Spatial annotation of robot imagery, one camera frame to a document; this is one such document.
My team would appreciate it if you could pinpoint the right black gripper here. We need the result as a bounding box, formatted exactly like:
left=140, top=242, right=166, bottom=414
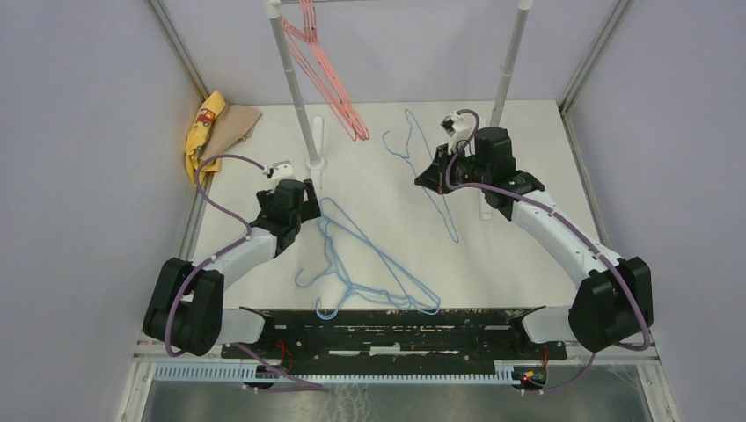
left=416, top=142, right=491, bottom=194

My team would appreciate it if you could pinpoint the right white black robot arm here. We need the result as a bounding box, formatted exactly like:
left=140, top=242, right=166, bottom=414
left=414, top=127, right=654, bottom=359

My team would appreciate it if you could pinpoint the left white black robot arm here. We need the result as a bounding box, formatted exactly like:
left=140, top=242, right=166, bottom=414
left=142, top=178, right=321, bottom=358

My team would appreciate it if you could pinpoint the beige cloth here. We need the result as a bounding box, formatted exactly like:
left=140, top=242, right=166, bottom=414
left=200, top=105, right=263, bottom=159

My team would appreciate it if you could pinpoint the yellow printed cloth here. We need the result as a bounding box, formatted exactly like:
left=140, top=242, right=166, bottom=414
left=184, top=91, right=226, bottom=186

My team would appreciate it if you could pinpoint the right grey rack pole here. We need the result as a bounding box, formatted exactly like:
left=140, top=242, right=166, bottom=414
left=488, top=0, right=533, bottom=127

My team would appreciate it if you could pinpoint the grey rack pole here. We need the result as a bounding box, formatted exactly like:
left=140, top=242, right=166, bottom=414
left=263, top=0, right=326, bottom=194
left=488, top=0, right=533, bottom=127

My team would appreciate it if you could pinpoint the left grey rack pole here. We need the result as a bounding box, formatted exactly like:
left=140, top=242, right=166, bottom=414
left=263, top=0, right=326, bottom=194

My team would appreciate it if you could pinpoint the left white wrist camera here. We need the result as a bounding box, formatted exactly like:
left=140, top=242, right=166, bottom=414
left=263, top=160, right=295, bottom=181

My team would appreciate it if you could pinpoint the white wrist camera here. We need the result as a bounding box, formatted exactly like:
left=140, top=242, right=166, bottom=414
left=440, top=110, right=479, bottom=155
left=263, top=160, right=295, bottom=181

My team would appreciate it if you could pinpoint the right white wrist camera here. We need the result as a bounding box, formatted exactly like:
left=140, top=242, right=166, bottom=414
left=440, top=110, right=479, bottom=155

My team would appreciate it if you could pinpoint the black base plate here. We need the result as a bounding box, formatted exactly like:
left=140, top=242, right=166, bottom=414
left=250, top=308, right=567, bottom=375

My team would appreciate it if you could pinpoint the white slotted cable duct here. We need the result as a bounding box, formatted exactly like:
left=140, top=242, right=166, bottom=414
left=152, top=361, right=525, bottom=386

